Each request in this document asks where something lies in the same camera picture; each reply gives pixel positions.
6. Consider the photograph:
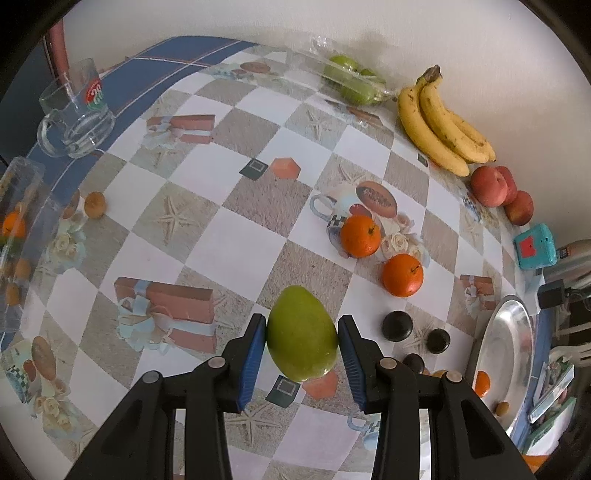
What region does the round metal tray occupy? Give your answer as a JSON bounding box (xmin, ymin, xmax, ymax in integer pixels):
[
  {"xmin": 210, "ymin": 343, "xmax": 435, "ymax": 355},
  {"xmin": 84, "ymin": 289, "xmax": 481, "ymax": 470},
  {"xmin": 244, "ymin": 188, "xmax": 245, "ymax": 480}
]
[{"xmin": 464, "ymin": 294, "xmax": 536, "ymax": 439}]

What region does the stack of printed booklets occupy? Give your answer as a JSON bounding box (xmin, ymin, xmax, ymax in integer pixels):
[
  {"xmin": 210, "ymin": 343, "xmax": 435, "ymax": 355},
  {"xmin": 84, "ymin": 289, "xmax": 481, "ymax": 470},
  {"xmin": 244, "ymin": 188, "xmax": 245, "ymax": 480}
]
[{"xmin": 522, "ymin": 346, "xmax": 583, "ymax": 455}]

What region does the red apple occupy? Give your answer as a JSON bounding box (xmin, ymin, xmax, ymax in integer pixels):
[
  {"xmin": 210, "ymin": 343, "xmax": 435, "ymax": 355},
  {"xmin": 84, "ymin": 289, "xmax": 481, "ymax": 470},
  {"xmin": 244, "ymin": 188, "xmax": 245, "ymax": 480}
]
[
  {"xmin": 495, "ymin": 166, "xmax": 519, "ymax": 206},
  {"xmin": 504, "ymin": 190, "xmax": 535, "ymax": 226},
  {"xmin": 470, "ymin": 166, "xmax": 509, "ymax": 208}
]

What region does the clear glass mug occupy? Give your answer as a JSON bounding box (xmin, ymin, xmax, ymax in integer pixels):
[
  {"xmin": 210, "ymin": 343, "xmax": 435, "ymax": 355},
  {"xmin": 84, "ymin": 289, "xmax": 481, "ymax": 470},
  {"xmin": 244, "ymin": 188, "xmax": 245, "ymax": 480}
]
[{"xmin": 37, "ymin": 58, "xmax": 116, "ymax": 159}]

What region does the green mango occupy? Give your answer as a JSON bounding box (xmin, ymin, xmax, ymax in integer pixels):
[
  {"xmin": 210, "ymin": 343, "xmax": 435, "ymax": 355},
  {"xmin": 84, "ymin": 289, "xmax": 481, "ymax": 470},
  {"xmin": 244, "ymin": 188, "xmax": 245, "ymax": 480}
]
[{"xmin": 267, "ymin": 285, "xmax": 339, "ymax": 382}]

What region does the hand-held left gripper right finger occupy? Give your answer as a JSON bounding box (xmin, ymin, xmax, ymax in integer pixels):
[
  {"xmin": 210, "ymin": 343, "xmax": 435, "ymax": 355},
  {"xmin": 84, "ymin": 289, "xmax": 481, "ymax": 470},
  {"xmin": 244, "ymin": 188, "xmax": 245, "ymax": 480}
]
[{"xmin": 337, "ymin": 315, "xmax": 541, "ymax": 480}]

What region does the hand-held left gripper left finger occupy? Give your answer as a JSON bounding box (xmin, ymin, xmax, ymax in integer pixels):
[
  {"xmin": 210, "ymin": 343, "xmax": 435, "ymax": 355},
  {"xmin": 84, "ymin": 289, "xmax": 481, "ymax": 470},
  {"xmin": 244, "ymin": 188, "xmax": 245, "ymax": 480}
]
[{"xmin": 65, "ymin": 314, "xmax": 269, "ymax": 480}]

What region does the black power adapter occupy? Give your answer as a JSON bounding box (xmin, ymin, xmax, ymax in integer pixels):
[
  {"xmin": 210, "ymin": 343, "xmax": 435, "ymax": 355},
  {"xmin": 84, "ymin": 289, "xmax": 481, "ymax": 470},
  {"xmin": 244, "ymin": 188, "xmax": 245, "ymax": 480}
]
[{"xmin": 538, "ymin": 281, "xmax": 573, "ymax": 310}]

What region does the bunch of yellow bananas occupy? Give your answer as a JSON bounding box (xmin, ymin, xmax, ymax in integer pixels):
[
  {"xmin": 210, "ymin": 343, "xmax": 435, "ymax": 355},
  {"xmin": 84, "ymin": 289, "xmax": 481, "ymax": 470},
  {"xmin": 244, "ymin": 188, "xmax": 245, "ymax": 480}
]
[{"xmin": 397, "ymin": 65, "xmax": 497, "ymax": 177}]

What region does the pink board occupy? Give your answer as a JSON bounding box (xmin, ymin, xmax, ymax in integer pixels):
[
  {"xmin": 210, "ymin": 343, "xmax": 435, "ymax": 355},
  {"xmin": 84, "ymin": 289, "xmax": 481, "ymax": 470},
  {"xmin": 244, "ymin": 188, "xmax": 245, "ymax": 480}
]
[{"xmin": 48, "ymin": 21, "xmax": 70, "ymax": 77}]

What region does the clear bag of green apples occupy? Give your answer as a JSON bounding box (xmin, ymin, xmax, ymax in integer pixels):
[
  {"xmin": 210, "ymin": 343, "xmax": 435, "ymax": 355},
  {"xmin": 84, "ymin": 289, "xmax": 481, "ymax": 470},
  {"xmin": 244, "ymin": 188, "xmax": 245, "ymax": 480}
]
[{"xmin": 286, "ymin": 37, "xmax": 400, "ymax": 108}]

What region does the checkered printed tablecloth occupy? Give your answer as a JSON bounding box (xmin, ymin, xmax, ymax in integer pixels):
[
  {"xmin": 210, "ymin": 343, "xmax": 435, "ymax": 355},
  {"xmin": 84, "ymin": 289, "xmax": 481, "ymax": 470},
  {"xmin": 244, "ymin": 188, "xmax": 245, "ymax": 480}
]
[{"xmin": 0, "ymin": 36, "xmax": 550, "ymax": 480}]

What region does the orange tangerine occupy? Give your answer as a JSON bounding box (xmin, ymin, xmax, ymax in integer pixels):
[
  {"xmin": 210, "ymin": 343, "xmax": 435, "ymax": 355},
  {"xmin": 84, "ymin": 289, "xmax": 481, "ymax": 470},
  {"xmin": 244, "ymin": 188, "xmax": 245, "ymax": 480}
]
[
  {"xmin": 340, "ymin": 215, "xmax": 382, "ymax": 258},
  {"xmin": 382, "ymin": 253, "xmax": 424, "ymax": 296}
]

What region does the teal box with red patch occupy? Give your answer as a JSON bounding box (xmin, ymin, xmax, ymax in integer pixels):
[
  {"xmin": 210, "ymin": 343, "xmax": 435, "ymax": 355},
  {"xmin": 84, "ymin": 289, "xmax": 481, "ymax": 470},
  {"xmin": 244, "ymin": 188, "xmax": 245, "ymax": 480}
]
[{"xmin": 513, "ymin": 224, "xmax": 558, "ymax": 270}]

